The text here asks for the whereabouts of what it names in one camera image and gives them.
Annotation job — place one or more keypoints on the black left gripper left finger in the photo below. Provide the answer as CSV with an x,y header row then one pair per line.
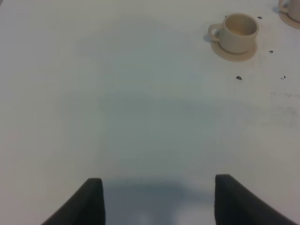
x,y
85,207

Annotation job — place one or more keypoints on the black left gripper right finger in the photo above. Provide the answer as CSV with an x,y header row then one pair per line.
x,y
236,205

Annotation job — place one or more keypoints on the near beige saucer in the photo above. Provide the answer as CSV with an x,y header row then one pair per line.
x,y
234,56

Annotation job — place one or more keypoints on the beige saucer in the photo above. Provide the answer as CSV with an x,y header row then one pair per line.
x,y
289,21
234,56

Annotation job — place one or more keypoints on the near beige teacup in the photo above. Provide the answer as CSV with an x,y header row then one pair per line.
x,y
236,34

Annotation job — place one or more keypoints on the beige teacup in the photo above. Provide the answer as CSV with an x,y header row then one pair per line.
x,y
290,8
236,34

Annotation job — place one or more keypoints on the far beige saucer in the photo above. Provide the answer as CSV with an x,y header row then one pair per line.
x,y
289,21

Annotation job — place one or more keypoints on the far beige teacup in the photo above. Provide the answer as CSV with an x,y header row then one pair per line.
x,y
290,8

